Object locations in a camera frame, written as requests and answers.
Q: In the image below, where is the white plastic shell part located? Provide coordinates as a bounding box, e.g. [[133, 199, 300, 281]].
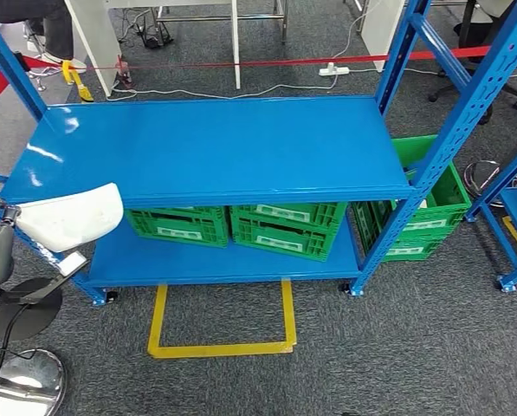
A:
[[15, 182, 125, 254]]

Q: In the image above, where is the black stool with chrome base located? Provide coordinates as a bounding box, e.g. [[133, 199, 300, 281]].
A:
[[0, 277, 67, 416]]

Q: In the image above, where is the chrome footed stool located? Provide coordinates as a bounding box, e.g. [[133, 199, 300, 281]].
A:
[[23, 22, 63, 93]]

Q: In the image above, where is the person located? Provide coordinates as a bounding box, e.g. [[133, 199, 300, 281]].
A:
[[0, 0, 88, 74]]

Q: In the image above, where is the red drink cup with straw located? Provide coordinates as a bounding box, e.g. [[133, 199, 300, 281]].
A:
[[117, 53, 134, 88]]

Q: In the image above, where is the black stand under desk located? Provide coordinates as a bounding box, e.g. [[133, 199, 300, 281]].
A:
[[136, 12, 175, 50]]

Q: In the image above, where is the yellow floor tape square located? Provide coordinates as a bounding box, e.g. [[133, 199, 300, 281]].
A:
[[147, 279, 298, 361]]

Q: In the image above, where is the long red barrier belt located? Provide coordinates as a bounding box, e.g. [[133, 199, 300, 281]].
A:
[[22, 43, 517, 74]]

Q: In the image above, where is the white power strip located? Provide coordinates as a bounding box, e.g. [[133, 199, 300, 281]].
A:
[[317, 62, 351, 78]]

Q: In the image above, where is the white desk side panel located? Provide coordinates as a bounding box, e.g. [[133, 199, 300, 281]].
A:
[[361, 0, 408, 74]]

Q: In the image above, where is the open green plastic crate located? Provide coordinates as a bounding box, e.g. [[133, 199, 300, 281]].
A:
[[351, 133, 473, 264]]

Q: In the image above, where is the chrome round base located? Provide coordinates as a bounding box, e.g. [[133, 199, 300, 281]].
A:
[[462, 159, 517, 209]]

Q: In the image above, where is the black office chair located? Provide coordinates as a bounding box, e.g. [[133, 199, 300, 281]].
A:
[[428, 0, 517, 126]]

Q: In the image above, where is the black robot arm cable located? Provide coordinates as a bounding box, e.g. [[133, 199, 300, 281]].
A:
[[0, 302, 29, 403]]

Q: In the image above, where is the metal table frame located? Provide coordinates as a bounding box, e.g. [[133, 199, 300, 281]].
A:
[[154, 0, 289, 45]]

